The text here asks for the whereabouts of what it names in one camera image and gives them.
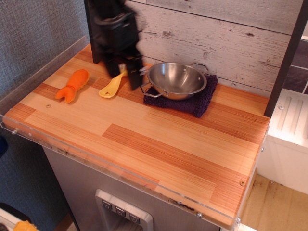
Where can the dark right vertical post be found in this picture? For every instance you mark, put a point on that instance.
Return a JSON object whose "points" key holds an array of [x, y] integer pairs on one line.
{"points": [[288, 58]]}

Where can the dark left vertical post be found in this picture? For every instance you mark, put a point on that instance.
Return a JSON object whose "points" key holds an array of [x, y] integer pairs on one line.
{"points": [[95, 31]]}

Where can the stainless steel two-handled pot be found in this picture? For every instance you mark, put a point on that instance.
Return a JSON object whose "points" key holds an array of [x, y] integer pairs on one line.
{"points": [[175, 81]]}

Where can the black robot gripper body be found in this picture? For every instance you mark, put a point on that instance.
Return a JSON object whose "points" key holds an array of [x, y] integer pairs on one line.
{"points": [[121, 34]]}

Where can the orange plush fish toy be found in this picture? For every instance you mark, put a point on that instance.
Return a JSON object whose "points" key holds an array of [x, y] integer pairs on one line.
{"points": [[76, 82]]}

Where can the yellow object bottom left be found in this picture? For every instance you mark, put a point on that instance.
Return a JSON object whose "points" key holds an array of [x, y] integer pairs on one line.
{"points": [[24, 226]]}

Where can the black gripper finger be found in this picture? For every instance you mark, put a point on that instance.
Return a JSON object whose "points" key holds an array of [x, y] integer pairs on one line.
{"points": [[112, 67], [135, 75]]}

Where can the purple folded cloth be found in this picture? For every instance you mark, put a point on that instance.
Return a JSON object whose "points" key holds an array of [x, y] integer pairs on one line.
{"points": [[195, 105]]}

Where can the dark vertical post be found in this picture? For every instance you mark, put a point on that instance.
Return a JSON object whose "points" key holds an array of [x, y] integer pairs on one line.
{"points": [[95, 31], [288, 58]]}

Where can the white ribbed sink unit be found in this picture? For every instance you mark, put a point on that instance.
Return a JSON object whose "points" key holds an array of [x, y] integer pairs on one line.
{"points": [[284, 154]]}

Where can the clear acrylic edge guard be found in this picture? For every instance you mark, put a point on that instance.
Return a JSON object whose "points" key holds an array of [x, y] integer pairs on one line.
{"points": [[202, 166]]}

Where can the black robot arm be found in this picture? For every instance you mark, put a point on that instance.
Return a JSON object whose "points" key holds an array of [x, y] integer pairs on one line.
{"points": [[115, 9]]}

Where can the yellow dish brush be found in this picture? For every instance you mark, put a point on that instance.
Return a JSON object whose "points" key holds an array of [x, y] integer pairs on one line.
{"points": [[111, 89]]}

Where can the grey toy fridge cabinet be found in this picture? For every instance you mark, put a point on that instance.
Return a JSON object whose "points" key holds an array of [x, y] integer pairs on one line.
{"points": [[79, 183]]}

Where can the silver dispenser button panel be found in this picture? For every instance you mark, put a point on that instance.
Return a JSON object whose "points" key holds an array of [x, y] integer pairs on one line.
{"points": [[119, 215]]}

